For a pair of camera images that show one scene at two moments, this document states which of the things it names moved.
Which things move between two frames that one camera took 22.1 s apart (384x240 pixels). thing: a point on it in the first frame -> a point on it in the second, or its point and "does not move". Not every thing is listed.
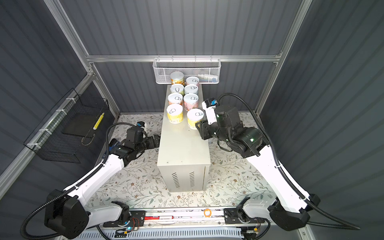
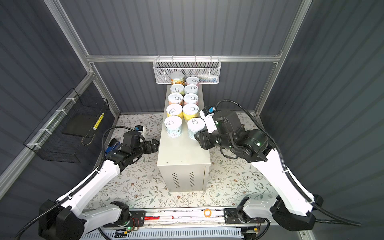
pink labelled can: [192, 80] does not move
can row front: [175, 98] does not move
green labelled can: [177, 88] does not move
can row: [194, 116] -> [190, 111]
